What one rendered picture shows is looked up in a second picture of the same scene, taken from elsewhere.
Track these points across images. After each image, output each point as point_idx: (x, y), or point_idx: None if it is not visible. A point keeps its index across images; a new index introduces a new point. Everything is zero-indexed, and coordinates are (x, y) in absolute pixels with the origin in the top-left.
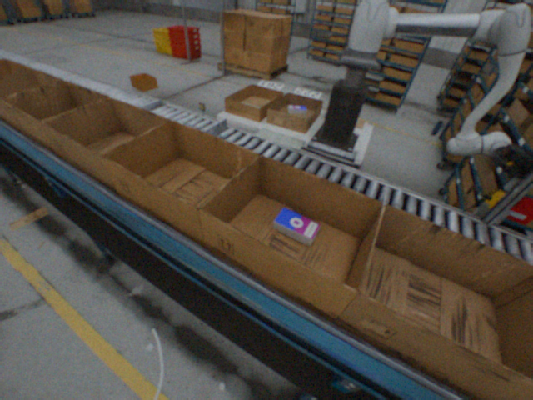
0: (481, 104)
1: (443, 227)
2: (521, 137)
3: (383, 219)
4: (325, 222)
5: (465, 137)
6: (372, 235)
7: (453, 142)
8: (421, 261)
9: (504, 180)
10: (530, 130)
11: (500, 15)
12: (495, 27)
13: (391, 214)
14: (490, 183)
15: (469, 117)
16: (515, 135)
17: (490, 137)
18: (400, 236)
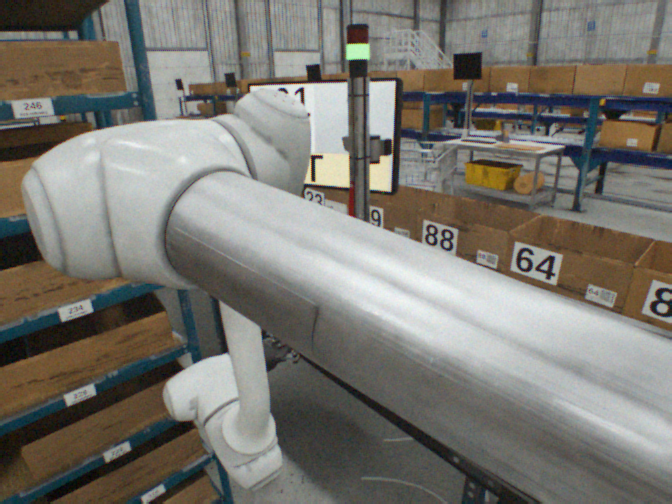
0: (261, 353)
1: (580, 251)
2: (58, 397)
3: (623, 279)
4: (670, 329)
5: (271, 421)
6: (642, 262)
7: (277, 454)
8: (565, 289)
9: (169, 421)
10: (16, 389)
11: (228, 143)
12: (281, 177)
13: (622, 270)
14: (111, 484)
15: (266, 396)
16: (16, 427)
17: (228, 383)
18: (598, 282)
